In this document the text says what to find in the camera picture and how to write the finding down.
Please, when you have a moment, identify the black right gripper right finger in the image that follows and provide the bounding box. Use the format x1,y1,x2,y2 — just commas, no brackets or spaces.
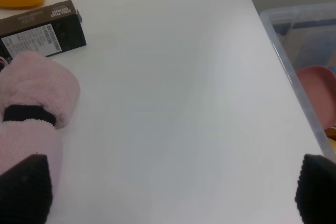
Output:
295,154,335,223

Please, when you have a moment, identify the pink bowl in bin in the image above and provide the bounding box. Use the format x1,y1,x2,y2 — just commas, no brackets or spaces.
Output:
297,66,335,129

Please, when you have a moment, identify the brown espresso box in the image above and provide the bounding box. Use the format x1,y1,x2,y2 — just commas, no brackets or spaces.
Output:
1,0,87,62

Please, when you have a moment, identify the clear plastic storage bin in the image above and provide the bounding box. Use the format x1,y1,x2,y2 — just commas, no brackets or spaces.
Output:
260,3,335,161

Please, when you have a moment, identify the pink rolled towel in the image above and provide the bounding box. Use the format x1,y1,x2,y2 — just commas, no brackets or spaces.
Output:
1,51,80,191

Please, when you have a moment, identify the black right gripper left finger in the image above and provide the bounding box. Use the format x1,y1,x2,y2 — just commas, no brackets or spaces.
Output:
1,154,53,223

